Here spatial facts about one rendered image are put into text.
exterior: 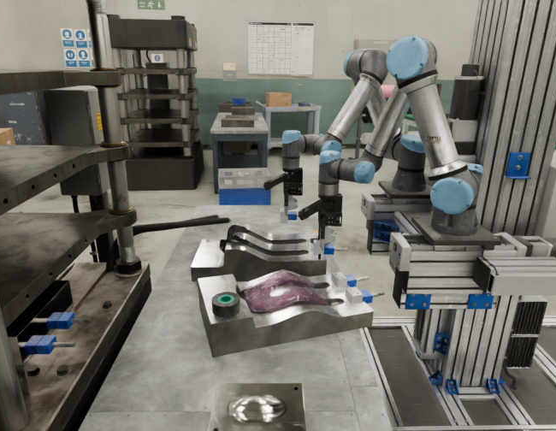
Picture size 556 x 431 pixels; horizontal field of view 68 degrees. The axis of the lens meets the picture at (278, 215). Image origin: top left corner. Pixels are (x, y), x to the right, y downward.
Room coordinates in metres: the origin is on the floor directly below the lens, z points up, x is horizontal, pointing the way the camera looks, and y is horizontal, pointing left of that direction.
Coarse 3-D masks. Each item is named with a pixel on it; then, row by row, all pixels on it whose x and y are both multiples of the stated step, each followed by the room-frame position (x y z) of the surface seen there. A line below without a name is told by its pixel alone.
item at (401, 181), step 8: (400, 168) 1.81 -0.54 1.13; (408, 168) 1.78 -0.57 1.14; (400, 176) 1.80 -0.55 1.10; (408, 176) 1.78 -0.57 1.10; (416, 176) 1.78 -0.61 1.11; (424, 176) 1.81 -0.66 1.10; (392, 184) 1.84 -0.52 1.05; (400, 184) 1.80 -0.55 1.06; (408, 184) 1.77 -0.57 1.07; (416, 184) 1.77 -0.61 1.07; (424, 184) 1.80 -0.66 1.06
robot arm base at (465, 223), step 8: (472, 208) 1.29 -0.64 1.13; (440, 216) 1.32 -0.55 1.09; (448, 216) 1.30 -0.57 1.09; (456, 216) 1.28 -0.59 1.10; (464, 216) 1.28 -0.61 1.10; (472, 216) 1.29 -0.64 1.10; (432, 224) 1.34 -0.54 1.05; (440, 224) 1.30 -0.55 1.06; (448, 224) 1.30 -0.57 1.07; (456, 224) 1.27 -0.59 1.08; (464, 224) 1.27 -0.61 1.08; (472, 224) 1.28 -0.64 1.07; (448, 232) 1.28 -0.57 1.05; (456, 232) 1.27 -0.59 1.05; (464, 232) 1.27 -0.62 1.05; (472, 232) 1.27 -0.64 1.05
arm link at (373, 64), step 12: (372, 60) 1.73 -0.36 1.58; (384, 60) 1.73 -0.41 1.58; (372, 72) 1.70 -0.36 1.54; (384, 72) 1.71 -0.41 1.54; (360, 84) 1.70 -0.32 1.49; (372, 84) 1.69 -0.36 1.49; (360, 96) 1.68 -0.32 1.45; (348, 108) 1.67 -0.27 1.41; (360, 108) 1.67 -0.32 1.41; (336, 120) 1.67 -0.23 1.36; (348, 120) 1.65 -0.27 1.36; (336, 132) 1.64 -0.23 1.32; (348, 132) 1.67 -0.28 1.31; (324, 144) 1.62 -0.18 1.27; (336, 144) 1.61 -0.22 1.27
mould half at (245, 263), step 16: (240, 224) 1.61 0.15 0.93; (256, 240) 1.50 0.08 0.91; (208, 256) 1.46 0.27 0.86; (224, 256) 1.37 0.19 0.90; (240, 256) 1.37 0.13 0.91; (256, 256) 1.37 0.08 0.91; (272, 256) 1.42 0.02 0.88; (288, 256) 1.42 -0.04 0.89; (304, 256) 1.41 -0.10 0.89; (192, 272) 1.37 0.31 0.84; (208, 272) 1.37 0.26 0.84; (224, 272) 1.37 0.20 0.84; (240, 272) 1.37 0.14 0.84; (256, 272) 1.37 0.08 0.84; (272, 272) 1.37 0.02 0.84; (304, 272) 1.37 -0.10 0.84; (320, 272) 1.37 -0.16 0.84
